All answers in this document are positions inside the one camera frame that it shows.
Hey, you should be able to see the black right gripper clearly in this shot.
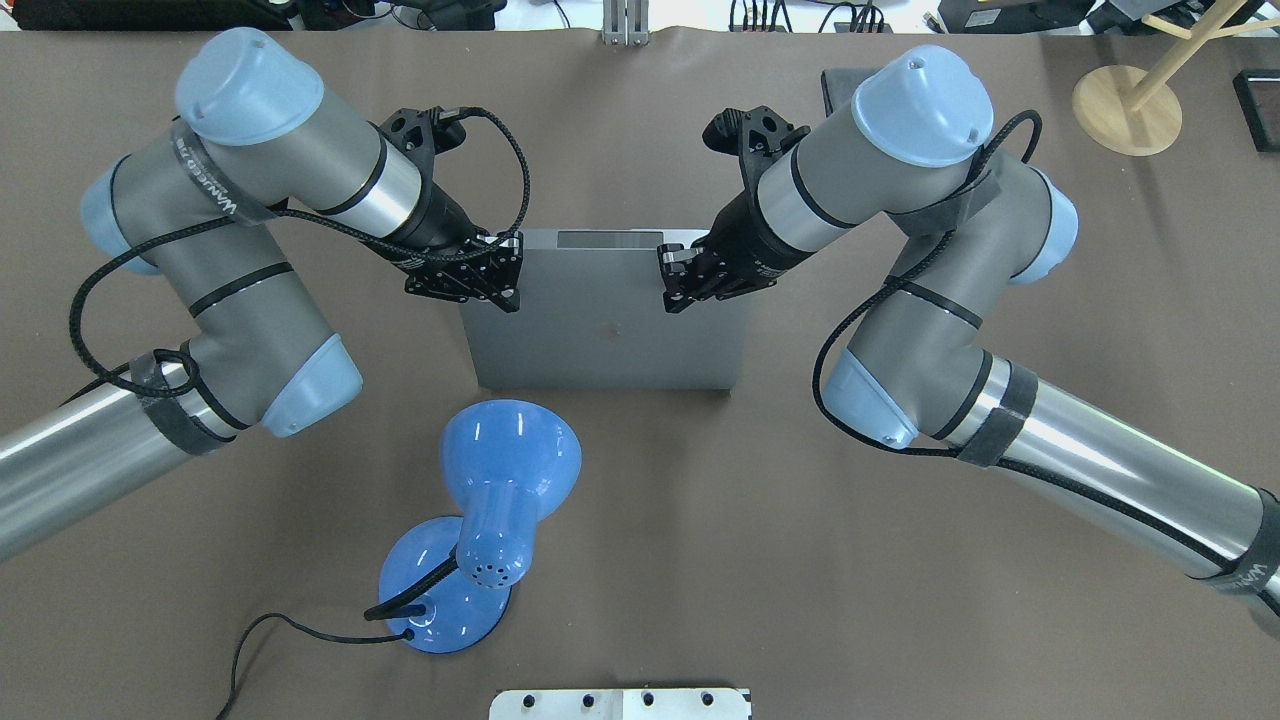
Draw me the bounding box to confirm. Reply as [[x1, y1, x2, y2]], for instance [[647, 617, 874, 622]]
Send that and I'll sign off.
[[657, 196, 801, 313]]

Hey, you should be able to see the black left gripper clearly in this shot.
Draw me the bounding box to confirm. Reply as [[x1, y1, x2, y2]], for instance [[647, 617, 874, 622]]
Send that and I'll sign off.
[[385, 183, 524, 313]]

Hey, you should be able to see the grey laptop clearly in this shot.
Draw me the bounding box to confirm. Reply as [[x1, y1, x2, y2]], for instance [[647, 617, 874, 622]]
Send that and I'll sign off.
[[460, 228, 753, 392]]

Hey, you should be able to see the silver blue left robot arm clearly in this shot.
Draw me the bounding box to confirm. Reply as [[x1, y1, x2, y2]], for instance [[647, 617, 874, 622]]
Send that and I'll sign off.
[[3, 27, 524, 559]]

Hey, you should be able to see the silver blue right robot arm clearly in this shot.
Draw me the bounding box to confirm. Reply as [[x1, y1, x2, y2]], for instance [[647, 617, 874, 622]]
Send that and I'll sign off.
[[658, 44, 1277, 635]]

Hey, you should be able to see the blue desk lamp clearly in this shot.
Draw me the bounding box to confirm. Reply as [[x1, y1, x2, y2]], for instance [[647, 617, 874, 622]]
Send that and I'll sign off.
[[364, 398, 582, 653]]

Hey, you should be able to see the wooden mug tree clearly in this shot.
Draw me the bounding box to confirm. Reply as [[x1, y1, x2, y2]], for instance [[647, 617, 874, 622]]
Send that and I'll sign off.
[[1071, 1, 1279, 156]]

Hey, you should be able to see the black box on desk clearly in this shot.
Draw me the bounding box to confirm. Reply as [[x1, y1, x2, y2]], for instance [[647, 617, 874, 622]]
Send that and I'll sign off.
[[1231, 69, 1279, 152]]

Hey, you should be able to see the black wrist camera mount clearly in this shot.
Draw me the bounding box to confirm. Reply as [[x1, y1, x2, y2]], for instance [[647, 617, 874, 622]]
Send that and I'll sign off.
[[701, 106, 812, 168], [378, 106, 467, 161]]

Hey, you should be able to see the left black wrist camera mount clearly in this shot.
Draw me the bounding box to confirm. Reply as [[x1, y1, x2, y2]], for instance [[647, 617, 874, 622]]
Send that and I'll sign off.
[[378, 106, 467, 161]]

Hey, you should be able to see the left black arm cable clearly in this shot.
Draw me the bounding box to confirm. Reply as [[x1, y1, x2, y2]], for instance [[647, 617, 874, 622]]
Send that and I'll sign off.
[[68, 106, 532, 398]]

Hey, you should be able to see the aluminium frame post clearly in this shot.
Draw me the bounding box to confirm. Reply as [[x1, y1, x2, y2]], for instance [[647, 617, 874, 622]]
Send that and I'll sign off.
[[602, 0, 650, 47]]

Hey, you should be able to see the black lamp power cord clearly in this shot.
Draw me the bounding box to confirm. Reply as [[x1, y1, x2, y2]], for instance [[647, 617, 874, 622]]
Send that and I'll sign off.
[[215, 612, 415, 720]]

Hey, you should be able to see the white camera mast with base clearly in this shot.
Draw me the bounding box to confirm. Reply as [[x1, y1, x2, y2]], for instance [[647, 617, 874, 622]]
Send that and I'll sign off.
[[488, 687, 754, 719]]

